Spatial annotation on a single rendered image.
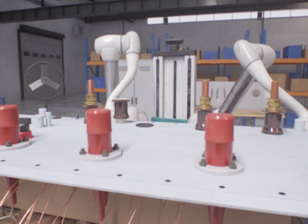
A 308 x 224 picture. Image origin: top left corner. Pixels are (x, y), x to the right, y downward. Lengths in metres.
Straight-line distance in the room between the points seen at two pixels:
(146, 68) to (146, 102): 0.77
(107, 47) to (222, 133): 1.36
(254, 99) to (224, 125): 5.27
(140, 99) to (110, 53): 4.06
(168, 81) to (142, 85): 3.78
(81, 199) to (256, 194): 0.59
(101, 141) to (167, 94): 1.41
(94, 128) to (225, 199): 0.38
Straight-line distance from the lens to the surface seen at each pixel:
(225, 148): 0.63
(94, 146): 0.72
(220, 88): 5.84
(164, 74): 2.08
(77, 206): 0.96
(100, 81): 9.97
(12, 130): 0.92
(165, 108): 2.09
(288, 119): 9.11
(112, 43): 1.85
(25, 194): 1.08
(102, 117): 0.70
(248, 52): 1.58
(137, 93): 5.87
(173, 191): 0.54
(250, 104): 5.88
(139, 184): 0.57
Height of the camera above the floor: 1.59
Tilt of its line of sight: 7 degrees down
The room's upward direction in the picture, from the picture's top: straight up
